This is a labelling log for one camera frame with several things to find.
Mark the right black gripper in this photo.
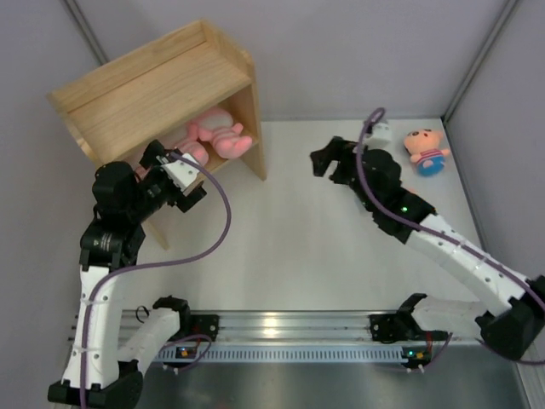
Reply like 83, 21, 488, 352
311, 137, 377, 213

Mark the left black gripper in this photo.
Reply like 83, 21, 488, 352
125, 141, 204, 224

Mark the pink striped plush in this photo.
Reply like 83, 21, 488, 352
191, 107, 253, 159
173, 124, 209, 166
129, 159, 148, 181

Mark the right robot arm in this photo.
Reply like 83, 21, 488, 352
310, 136, 544, 361

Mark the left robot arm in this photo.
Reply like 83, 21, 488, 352
48, 141, 206, 408

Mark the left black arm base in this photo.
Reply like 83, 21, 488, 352
181, 314, 220, 342

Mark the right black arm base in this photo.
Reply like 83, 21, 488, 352
369, 313, 427, 344

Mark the wooden two-tier shelf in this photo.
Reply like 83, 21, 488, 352
46, 19, 269, 251

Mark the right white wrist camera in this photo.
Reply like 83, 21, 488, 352
364, 122, 393, 149

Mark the aluminium mounting rail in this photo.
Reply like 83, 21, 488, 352
70, 309, 531, 344

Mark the slotted white cable duct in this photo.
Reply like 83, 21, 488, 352
154, 345, 408, 364

